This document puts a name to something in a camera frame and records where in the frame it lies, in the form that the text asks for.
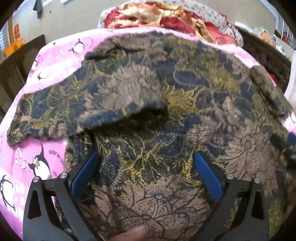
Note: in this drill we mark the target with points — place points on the brown floral patterned garment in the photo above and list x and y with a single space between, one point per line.
161 104

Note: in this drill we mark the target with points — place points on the red and gold floral blanket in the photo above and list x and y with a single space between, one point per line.
175 20

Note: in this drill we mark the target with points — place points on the dark hanging cloth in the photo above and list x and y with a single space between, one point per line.
38 7

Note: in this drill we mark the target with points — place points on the person's left hand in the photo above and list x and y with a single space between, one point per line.
131 234

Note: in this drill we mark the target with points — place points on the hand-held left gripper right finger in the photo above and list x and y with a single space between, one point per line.
208 173

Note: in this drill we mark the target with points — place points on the cluttered small household items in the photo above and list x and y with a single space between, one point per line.
266 34

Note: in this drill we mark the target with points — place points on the white cloth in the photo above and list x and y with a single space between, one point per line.
291 76

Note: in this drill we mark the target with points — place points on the orange box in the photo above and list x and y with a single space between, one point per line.
15 47

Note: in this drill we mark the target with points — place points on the dark wooden furniture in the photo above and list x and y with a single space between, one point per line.
13 69

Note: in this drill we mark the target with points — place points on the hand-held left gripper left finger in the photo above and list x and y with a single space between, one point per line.
85 173

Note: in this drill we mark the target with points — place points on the pink penguin print blanket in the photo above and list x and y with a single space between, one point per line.
25 143

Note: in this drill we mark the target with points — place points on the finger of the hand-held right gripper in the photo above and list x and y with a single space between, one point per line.
288 148

